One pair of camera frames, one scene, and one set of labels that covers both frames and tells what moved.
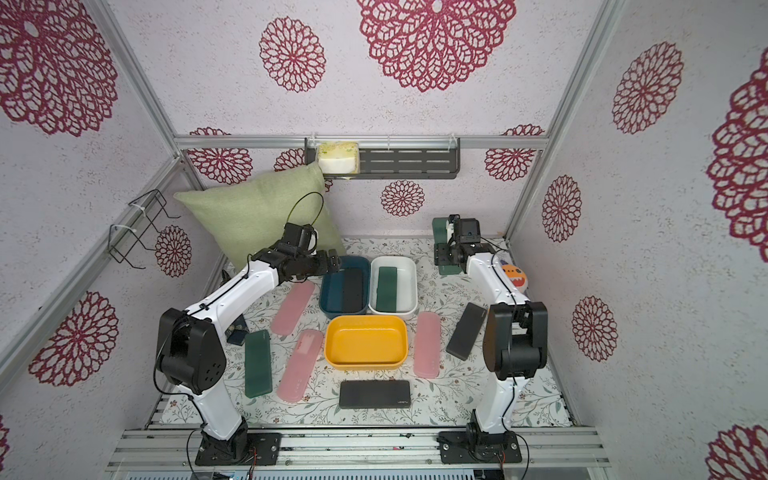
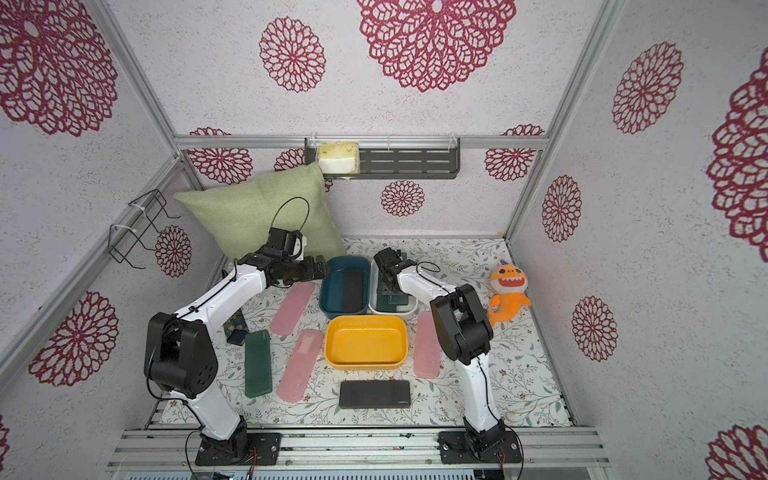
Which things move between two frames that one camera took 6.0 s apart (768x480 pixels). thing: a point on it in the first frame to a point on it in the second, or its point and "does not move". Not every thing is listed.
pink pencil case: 292,304 does not move
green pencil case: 439,235 to 385,290
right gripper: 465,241 to 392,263
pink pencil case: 427,344 does not move
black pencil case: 352,290 does not move
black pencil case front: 375,394 does not move
